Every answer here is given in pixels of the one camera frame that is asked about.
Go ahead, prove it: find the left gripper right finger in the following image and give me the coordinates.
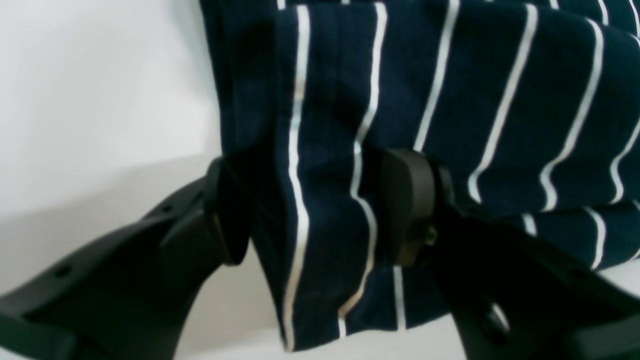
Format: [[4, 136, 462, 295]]
[[380, 148, 640, 360]]

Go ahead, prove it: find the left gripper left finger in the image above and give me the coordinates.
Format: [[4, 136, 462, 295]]
[[0, 157, 252, 360]]

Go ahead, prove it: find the navy white striped t-shirt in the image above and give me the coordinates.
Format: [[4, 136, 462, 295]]
[[199, 0, 639, 353]]

